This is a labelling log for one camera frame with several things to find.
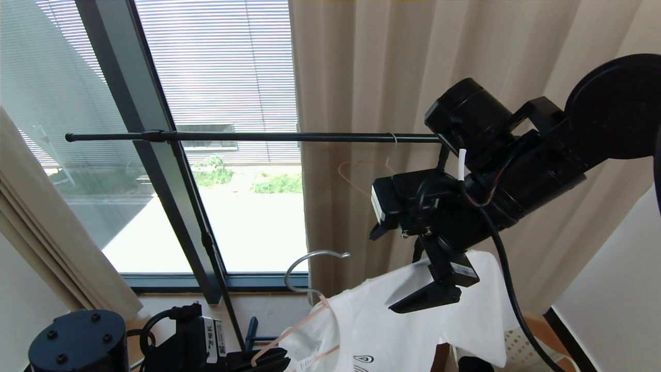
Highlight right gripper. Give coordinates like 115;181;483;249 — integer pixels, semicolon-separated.
388;129;588;314

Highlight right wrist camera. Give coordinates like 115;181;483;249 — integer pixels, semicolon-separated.
369;173;447;241

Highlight pink clothes hanger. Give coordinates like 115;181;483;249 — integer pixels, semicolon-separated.
338;133;399;197
250;250;352;368

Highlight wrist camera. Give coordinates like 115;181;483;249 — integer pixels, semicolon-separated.
155;302;228;367
369;173;447;241

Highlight window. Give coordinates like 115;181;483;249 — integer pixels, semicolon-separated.
0;0;310;305

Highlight white printed t-shirt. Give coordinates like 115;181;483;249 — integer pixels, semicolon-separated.
279;250;520;372

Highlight black shorts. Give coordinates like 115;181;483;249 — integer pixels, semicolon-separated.
459;356;496;372

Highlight beige curtain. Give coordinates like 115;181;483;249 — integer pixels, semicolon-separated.
289;0;661;316
0;106;144;323

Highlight black clothes rack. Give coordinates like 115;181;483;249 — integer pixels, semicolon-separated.
65;131;450;353

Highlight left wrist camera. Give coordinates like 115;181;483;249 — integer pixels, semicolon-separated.
155;302;228;367

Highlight white laundry basket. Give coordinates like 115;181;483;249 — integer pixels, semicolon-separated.
503;325;581;372

